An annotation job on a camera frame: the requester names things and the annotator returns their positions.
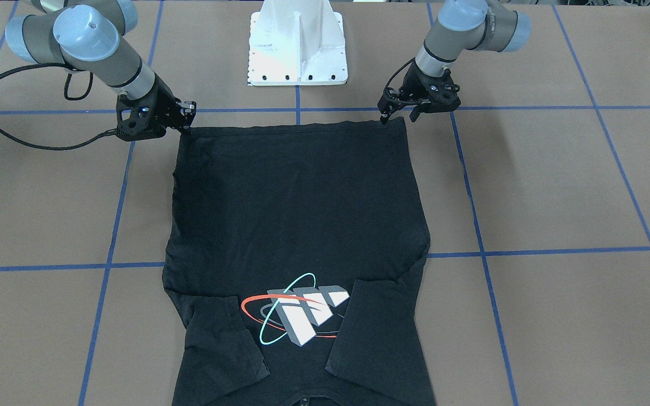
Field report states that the black printed t-shirt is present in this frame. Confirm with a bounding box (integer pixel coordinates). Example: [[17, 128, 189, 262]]
[[162, 118, 436, 405]]

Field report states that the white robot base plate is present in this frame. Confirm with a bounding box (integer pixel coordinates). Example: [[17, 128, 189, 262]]
[[247, 1, 349, 86]]

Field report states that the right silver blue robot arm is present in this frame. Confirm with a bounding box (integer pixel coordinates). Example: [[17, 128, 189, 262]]
[[5, 1, 196, 142]]

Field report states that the blue tape line lengthwise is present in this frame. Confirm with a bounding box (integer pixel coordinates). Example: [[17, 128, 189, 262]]
[[77, 0, 165, 406]]

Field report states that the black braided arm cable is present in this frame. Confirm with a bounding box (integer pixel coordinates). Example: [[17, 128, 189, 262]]
[[0, 62, 118, 151]]

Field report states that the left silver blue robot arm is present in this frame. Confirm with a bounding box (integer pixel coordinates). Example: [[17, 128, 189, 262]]
[[377, 1, 532, 124]]

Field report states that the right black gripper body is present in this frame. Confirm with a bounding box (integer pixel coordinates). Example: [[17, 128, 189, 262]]
[[115, 75, 190, 142]]

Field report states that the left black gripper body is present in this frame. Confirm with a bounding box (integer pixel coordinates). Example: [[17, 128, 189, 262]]
[[377, 61, 461, 113]]

